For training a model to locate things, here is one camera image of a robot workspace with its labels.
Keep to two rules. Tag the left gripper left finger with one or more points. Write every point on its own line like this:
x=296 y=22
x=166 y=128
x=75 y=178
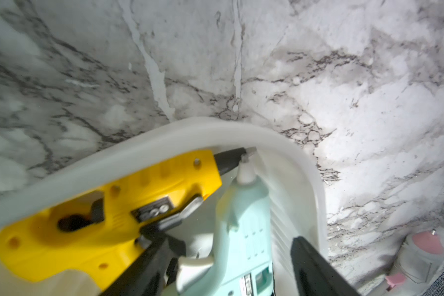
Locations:
x=153 y=271

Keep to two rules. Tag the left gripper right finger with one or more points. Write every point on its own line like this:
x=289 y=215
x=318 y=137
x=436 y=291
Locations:
x=314 y=275

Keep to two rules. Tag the white pink glue gun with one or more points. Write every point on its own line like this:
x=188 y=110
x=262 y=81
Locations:
x=416 y=263

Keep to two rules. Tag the white storage box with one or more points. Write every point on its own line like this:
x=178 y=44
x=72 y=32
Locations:
x=298 y=206

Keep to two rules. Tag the mint green glue gun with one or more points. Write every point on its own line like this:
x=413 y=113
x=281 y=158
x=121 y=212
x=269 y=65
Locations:
x=241 y=261

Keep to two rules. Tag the yellow glue gun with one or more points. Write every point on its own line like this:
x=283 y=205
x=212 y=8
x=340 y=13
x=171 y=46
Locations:
x=97 y=231

